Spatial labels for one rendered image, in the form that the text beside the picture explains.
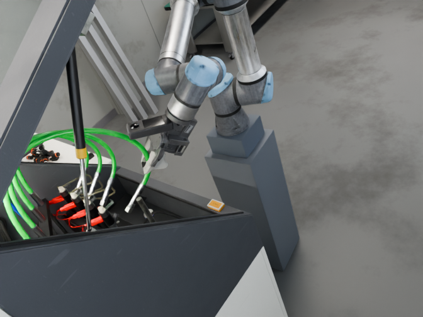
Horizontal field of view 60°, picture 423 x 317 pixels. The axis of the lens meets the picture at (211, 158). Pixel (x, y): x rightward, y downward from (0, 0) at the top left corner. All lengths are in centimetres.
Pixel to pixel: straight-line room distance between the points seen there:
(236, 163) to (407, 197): 119
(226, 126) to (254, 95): 19
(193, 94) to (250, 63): 52
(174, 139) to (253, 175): 68
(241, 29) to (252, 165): 56
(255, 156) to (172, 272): 78
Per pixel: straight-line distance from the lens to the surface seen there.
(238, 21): 131
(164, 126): 95
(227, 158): 160
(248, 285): 127
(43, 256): 70
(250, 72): 140
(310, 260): 216
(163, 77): 103
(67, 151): 182
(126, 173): 152
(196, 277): 101
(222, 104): 149
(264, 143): 163
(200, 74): 88
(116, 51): 368
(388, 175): 255
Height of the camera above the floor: 179
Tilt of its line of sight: 37 degrees down
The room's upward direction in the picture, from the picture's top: 21 degrees counter-clockwise
